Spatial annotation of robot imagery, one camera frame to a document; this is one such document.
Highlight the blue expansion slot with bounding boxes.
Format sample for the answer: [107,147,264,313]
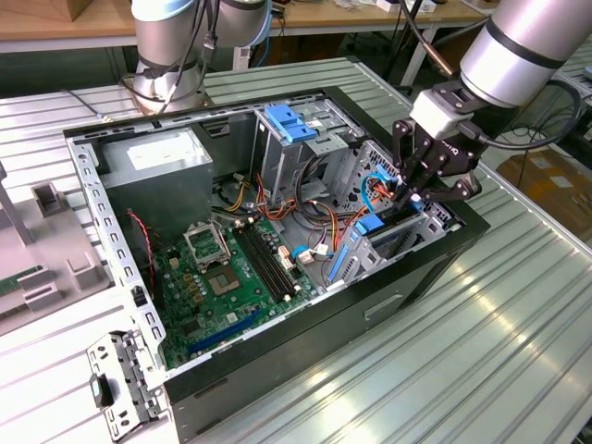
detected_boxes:
[187,308,264,357]

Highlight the grey metal disk bay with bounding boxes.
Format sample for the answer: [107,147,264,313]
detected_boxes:
[323,198,449,292]

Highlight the coloured power wire bundle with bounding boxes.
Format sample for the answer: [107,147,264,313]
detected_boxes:
[252,156,371,249]

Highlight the hinged metal slot bracket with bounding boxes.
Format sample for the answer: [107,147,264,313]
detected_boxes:
[86,328,170,443]

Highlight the coloured power wire black plug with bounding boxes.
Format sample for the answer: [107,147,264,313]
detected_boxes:
[369,180,420,209]

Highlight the black case fan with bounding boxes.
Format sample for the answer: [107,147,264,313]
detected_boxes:
[123,210,167,312]

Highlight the wooden desk white frame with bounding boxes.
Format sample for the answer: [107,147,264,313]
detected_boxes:
[0,0,491,89]

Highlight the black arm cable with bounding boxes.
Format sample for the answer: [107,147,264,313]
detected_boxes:
[398,0,457,78]

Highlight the metal socket cover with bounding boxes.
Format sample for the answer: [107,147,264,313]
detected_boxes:
[183,220,231,273]

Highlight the blue plastic drive latch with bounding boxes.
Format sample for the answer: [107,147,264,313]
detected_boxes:
[265,105,320,144]

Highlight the small cardboard box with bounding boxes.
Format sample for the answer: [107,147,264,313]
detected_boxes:
[62,0,93,23]

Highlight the large flat cardboard box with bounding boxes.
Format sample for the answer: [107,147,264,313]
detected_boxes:
[497,145,592,237]

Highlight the hard disk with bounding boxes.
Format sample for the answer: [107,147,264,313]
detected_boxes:
[326,198,431,284]

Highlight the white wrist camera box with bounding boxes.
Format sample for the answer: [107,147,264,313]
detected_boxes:
[409,87,468,140]

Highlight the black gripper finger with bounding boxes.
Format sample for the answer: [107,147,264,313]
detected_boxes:
[391,117,435,208]
[410,155,484,205]

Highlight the grey power supply unit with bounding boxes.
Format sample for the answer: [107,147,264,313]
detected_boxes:
[99,127,215,241]

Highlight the yellow black power wires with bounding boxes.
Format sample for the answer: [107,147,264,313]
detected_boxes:
[215,171,254,215]

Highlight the green RAM stick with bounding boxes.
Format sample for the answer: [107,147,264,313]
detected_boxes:
[0,265,45,296]

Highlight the grey metal drive cage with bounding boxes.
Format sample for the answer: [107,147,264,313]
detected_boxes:
[253,99,366,209]

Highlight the black RAM slot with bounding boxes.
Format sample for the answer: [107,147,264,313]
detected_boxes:
[250,219,302,296]
[243,221,296,299]
[238,222,290,302]
[232,223,285,304]

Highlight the CPU socket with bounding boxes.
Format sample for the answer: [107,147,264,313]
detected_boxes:
[205,263,244,300]

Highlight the thin cable with metal plug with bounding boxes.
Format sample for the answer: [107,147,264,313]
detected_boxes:
[62,88,113,124]

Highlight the red black fan wire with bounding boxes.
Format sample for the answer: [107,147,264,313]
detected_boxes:
[125,210,158,274]

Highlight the blue data wire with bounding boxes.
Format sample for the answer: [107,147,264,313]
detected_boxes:
[362,164,403,218]

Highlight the blue wire with white label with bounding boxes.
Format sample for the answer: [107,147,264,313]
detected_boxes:
[293,243,333,265]

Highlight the black open PC case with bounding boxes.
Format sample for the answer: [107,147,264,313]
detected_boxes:
[62,85,491,444]

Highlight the metal slat side table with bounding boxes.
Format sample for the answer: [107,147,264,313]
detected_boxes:
[549,57,592,101]

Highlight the green motherboard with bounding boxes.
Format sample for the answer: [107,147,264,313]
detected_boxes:
[152,215,320,371]

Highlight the grey parts rack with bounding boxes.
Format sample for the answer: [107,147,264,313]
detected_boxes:
[0,164,117,339]

